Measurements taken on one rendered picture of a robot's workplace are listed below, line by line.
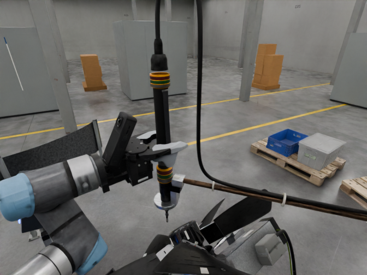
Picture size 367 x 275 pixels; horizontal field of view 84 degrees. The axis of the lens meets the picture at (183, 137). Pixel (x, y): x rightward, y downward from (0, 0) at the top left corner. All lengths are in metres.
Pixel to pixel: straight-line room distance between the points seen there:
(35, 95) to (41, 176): 6.20
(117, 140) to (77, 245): 0.23
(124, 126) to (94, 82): 8.22
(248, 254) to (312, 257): 1.64
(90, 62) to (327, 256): 8.14
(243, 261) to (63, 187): 0.73
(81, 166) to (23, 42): 6.08
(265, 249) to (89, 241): 0.66
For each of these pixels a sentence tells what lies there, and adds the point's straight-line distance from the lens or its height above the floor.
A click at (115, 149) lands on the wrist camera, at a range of 0.44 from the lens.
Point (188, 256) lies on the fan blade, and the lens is 0.62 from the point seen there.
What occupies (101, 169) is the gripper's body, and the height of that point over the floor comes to 1.66.
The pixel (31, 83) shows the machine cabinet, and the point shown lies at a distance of 6.56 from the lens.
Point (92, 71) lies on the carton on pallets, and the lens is 8.56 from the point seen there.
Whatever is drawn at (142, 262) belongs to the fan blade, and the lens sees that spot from 0.86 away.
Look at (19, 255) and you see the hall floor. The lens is 2.76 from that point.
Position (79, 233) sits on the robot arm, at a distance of 0.52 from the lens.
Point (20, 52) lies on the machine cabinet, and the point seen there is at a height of 1.52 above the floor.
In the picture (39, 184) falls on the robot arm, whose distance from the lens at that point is 0.43.
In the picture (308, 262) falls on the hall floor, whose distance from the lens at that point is 2.52.
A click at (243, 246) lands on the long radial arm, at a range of 0.96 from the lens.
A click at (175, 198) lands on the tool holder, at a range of 0.59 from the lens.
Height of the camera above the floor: 1.89
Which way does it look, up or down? 27 degrees down
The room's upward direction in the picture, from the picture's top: straight up
